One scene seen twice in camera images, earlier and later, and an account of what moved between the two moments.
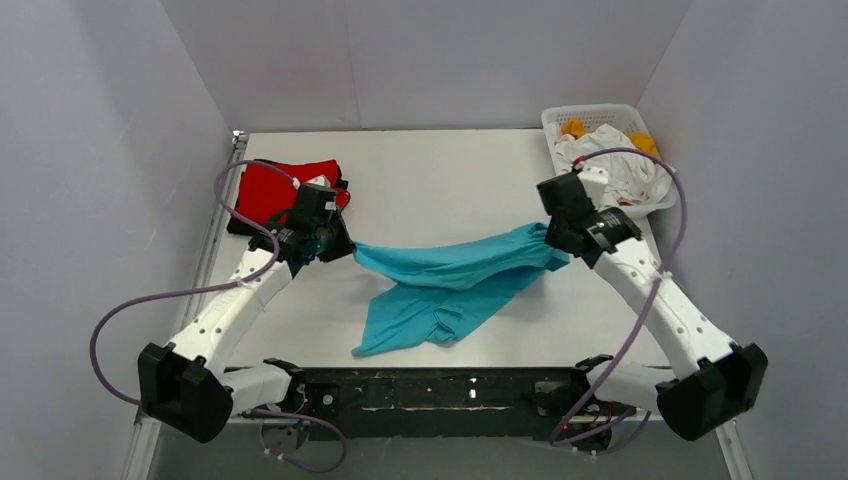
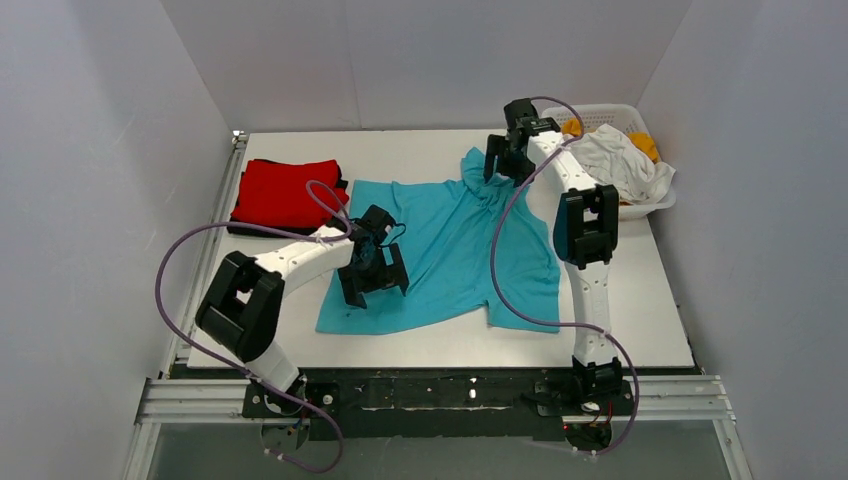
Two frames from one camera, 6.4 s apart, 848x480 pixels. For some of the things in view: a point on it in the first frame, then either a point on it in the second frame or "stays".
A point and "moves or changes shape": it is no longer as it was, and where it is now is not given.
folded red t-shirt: (269, 196) stays
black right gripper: (560, 234) -> (502, 149)
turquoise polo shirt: (439, 287) moves or changes shape
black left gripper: (334, 240) -> (371, 277)
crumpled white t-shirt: (633, 179) stays
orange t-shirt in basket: (639, 140) stays
